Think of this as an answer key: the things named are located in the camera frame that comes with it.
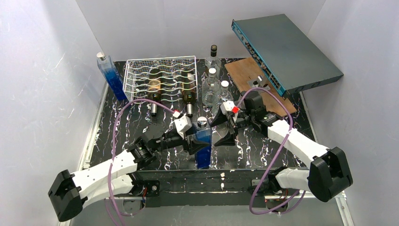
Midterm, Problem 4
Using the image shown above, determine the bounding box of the clear blue-tinted bottle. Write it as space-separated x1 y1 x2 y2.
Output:
194 116 212 169

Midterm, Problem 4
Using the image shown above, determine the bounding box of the large clear round bottle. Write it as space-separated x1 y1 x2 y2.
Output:
212 80 233 116

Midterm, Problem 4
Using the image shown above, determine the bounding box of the clear bottle white cap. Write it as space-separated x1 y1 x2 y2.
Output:
201 68 220 107

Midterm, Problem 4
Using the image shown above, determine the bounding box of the square bottle dark label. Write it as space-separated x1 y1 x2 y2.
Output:
205 45 222 78

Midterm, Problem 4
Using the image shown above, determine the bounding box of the dark wine bottle silver cap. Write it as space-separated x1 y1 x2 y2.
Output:
148 69 162 103

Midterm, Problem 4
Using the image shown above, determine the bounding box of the blue square bottle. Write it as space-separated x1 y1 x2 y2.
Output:
96 52 128 101

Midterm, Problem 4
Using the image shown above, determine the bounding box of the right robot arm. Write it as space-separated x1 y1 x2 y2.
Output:
210 90 353 202

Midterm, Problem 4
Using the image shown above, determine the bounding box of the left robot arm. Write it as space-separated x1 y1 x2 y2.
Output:
48 124 211 222

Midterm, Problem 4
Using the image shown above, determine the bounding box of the wooden board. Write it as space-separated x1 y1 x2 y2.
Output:
224 57 298 118

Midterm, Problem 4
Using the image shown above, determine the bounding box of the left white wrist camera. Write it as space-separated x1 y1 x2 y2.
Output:
173 110 192 139

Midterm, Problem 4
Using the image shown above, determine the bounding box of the metal bracket on board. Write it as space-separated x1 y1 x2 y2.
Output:
247 75 271 90

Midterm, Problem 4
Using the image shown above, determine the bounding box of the white wire wine rack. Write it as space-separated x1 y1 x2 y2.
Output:
123 56 199 103

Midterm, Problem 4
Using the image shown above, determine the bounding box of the teal network switch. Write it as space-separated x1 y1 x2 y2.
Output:
231 14 343 97

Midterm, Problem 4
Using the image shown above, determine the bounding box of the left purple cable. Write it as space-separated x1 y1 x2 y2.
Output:
104 98 182 226

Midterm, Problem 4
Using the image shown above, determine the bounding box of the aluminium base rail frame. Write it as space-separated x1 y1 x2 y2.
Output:
59 176 354 226

